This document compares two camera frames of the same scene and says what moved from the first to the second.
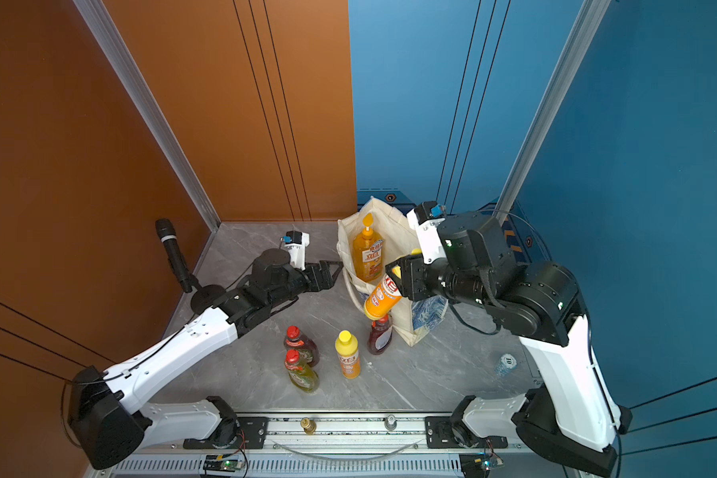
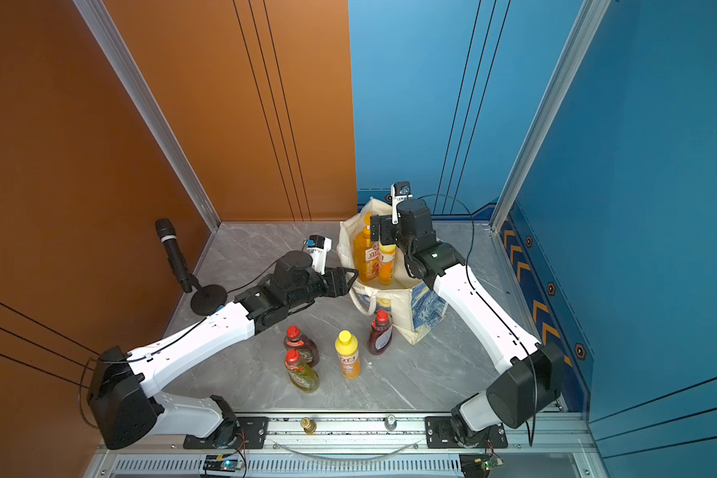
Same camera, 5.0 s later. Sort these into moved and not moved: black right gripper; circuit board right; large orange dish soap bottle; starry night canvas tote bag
Moved: black right gripper
Not moved: starry night canvas tote bag; large orange dish soap bottle; circuit board right
